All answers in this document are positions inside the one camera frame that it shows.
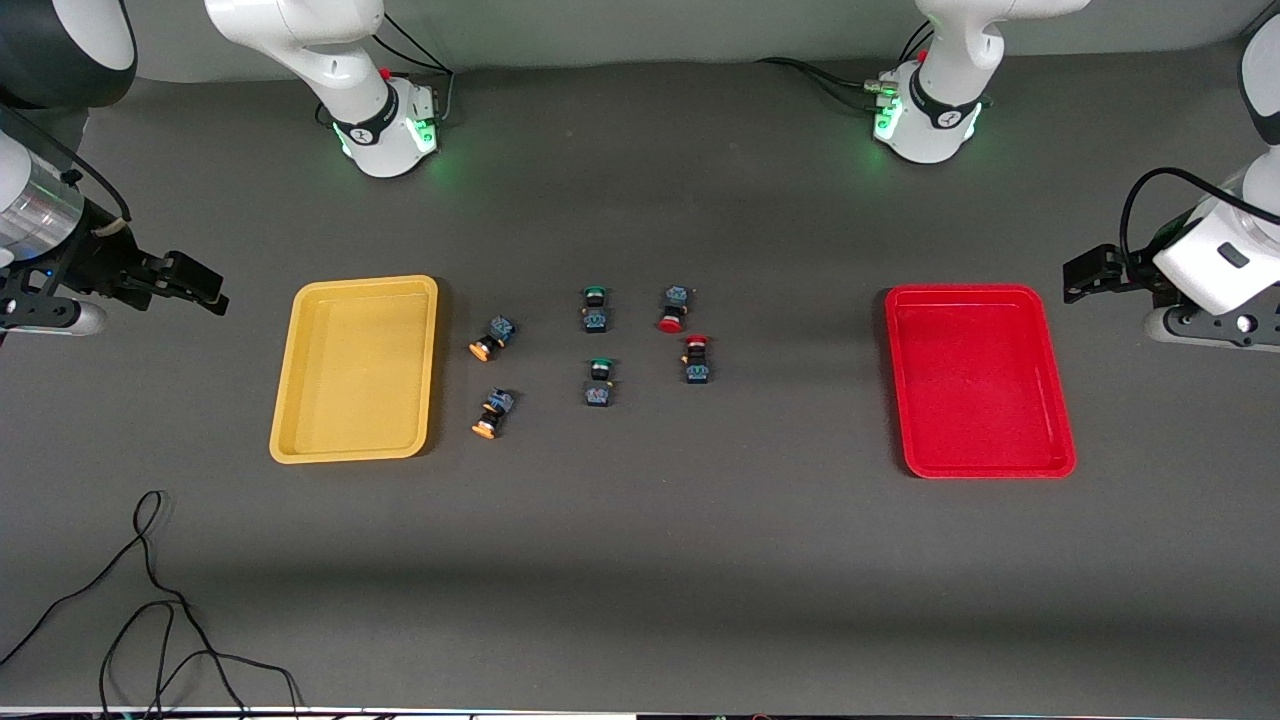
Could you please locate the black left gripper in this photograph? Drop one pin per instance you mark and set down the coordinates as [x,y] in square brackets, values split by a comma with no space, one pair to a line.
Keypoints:
[1136,268]

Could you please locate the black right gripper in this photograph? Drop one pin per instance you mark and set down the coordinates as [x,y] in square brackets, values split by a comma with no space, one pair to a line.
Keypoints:
[98,261]

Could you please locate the yellow push button switch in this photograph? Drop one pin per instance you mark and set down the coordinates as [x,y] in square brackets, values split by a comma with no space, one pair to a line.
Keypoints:
[492,338]
[492,414]

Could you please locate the red push button switch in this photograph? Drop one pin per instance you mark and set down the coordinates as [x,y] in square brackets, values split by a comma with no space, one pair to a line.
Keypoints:
[697,360]
[674,308]

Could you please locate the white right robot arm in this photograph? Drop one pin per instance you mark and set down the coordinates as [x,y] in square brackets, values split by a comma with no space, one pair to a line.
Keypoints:
[370,110]

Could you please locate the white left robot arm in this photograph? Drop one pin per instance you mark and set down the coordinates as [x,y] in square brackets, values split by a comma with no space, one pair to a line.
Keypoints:
[940,110]

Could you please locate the red plastic tray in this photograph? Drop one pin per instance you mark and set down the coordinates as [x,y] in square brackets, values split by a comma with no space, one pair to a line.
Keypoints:
[978,380]

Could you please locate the yellow plastic tray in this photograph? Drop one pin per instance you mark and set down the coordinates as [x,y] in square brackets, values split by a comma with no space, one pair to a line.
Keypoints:
[355,370]

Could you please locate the green push button switch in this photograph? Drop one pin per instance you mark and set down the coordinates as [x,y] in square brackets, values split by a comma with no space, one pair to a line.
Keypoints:
[599,383]
[596,308]

